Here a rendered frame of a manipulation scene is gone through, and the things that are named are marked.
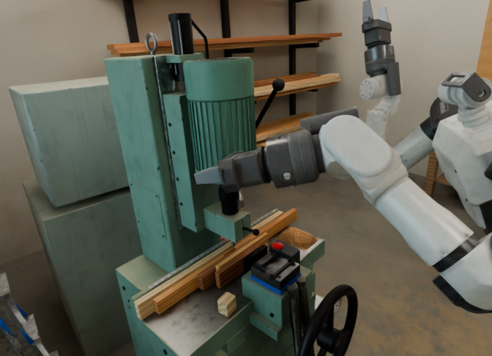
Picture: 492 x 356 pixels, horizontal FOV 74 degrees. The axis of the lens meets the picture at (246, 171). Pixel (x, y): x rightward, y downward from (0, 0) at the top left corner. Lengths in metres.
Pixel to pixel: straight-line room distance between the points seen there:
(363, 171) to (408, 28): 3.71
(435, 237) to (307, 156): 0.20
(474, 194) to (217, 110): 0.61
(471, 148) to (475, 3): 3.16
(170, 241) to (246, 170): 0.64
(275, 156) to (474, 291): 0.31
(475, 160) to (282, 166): 0.45
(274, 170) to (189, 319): 0.52
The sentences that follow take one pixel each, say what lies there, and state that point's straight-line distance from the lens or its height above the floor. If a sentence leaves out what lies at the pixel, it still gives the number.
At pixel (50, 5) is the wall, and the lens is 3.08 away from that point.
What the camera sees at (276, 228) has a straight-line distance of 1.19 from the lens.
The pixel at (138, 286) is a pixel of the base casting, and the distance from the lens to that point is 1.22.
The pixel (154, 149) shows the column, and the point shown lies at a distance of 0.99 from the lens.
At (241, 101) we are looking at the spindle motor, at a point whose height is 1.41.
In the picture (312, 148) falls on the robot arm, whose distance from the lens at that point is 0.52.
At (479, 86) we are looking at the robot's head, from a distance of 0.86.
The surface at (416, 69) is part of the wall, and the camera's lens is 4.10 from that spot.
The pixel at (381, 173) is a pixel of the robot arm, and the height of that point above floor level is 1.36.
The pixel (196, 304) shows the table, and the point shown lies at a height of 0.90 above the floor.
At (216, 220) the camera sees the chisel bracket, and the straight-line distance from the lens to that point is 1.00.
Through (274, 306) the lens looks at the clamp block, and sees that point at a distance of 0.88.
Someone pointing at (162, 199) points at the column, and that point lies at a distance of 1.05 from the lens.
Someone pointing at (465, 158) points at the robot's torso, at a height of 1.28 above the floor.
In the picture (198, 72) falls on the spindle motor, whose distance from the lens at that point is 0.80.
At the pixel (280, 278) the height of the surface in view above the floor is 1.00.
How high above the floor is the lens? 1.54
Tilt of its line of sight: 21 degrees down
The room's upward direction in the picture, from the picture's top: 4 degrees counter-clockwise
